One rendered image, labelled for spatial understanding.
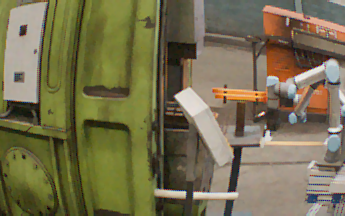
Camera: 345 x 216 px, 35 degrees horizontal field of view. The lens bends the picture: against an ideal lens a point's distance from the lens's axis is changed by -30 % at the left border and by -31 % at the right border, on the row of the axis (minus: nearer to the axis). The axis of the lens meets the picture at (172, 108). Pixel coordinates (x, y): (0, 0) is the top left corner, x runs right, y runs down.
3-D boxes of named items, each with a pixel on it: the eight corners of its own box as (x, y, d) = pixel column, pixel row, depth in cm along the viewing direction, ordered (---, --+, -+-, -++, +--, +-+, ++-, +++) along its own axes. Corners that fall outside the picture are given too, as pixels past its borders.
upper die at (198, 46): (203, 53, 396) (203, 37, 393) (196, 59, 377) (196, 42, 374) (127, 49, 405) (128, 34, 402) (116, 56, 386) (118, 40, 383)
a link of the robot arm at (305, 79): (336, 54, 338) (283, 76, 358) (336, 56, 328) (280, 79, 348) (342, 71, 339) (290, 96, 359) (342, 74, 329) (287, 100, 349)
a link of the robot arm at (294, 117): (320, 78, 399) (293, 129, 427) (325, 76, 407) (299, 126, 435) (311, 66, 404) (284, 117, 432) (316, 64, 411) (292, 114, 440)
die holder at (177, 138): (212, 184, 429) (218, 112, 417) (199, 204, 393) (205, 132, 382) (121, 175, 441) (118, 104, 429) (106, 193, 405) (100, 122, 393)
